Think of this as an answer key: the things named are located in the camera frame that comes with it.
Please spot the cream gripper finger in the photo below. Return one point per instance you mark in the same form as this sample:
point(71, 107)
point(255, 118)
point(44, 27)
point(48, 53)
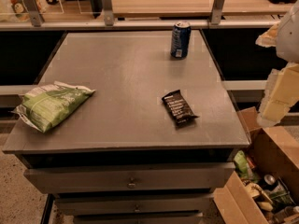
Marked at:
point(269, 38)
point(281, 93)

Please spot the black rxbar chocolate wrapper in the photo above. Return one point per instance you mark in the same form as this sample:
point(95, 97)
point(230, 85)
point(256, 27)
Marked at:
point(178, 108)

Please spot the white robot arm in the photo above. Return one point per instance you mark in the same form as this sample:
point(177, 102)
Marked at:
point(287, 47)

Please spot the blue pepsi can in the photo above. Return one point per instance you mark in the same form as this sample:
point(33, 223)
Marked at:
point(180, 39)

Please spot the silver can in box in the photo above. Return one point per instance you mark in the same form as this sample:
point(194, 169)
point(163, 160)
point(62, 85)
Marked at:
point(268, 182)

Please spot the brown cardboard box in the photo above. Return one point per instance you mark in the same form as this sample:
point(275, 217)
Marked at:
point(275, 151)

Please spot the green snack packet in box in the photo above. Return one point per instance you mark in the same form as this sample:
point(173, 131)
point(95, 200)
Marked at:
point(243, 169)

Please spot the wooden far desk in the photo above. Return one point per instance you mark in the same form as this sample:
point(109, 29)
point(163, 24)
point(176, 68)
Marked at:
point(192, 8)

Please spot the middle drawer with knob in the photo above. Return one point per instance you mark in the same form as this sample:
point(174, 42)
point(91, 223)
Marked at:
point(134, 204)

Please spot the drawer with knob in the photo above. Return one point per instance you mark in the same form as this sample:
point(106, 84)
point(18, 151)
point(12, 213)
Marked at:
point(130, 177)
point(134, 204)

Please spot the grey drawer cabinet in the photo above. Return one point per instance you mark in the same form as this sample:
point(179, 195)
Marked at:
point(125, 121)

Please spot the top drawer with knob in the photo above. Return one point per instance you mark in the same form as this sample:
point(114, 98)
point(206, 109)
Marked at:
point(130, 177)

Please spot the green chip bag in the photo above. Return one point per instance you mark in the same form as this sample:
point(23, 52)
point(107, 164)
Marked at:
point(45, 107)

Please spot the orange snack bag behind glass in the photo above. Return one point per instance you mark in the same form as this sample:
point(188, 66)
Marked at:
point(13, 11)

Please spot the metal glass partition rail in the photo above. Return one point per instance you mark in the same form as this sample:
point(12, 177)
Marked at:
point(43, 23)

